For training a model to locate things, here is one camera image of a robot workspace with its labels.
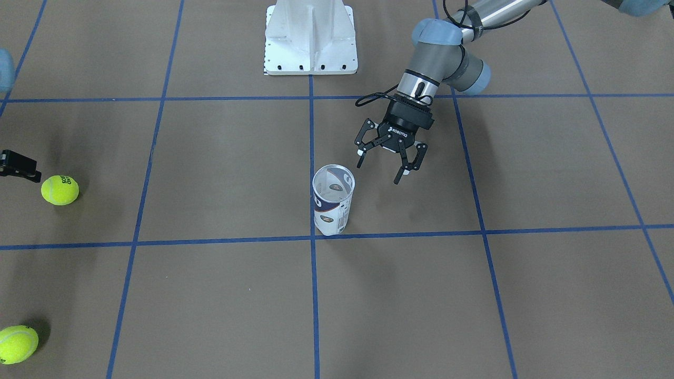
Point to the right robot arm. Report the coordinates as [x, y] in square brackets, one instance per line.
[7, 71]

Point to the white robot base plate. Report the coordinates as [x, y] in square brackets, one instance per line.
[310, 38]

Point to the yellow tennis ball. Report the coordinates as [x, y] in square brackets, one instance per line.
[18, 343]
[60, 190]

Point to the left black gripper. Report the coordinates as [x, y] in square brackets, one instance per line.
[403, 130]

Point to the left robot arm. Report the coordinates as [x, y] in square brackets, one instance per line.
[439, 57]

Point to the Wilson tennis ball can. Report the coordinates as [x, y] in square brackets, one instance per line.
[333, 187]

